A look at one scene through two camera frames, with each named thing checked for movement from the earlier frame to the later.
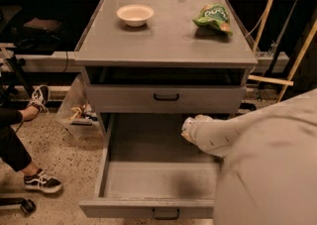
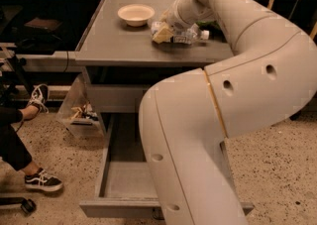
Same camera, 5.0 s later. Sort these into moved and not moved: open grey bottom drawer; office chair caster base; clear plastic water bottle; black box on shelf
Moved: clear plastic water bottle
Not moved: black box on shelf; open grey bottom drawer; office chair caster base
